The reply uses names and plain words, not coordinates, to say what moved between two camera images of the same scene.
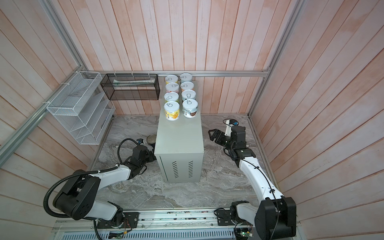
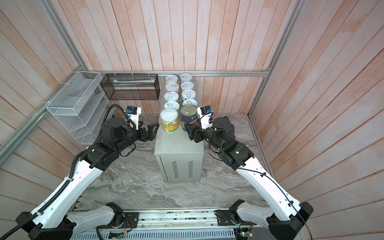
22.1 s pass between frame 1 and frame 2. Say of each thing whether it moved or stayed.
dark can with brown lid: moved
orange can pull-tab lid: stayed
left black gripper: moved
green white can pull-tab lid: stayed
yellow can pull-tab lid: stayed
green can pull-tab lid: stayed
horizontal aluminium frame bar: stayed
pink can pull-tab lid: stayed
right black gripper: moved
